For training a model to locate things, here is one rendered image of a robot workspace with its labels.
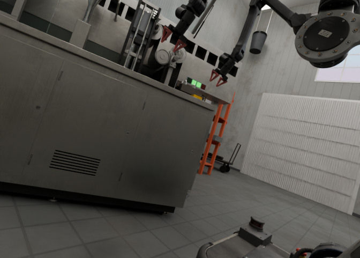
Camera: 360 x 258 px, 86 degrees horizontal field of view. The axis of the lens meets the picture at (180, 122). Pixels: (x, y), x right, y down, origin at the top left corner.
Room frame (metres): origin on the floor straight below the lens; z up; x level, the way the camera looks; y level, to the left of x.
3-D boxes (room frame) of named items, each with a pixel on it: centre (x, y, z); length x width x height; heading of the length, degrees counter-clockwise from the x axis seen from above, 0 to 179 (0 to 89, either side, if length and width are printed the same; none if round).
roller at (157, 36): (1.61, 0.47, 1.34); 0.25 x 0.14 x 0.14; 24
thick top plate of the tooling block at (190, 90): (1.81, 0.09, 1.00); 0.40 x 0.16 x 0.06; 24
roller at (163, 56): (1.66, 0.35, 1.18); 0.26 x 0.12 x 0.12; 24
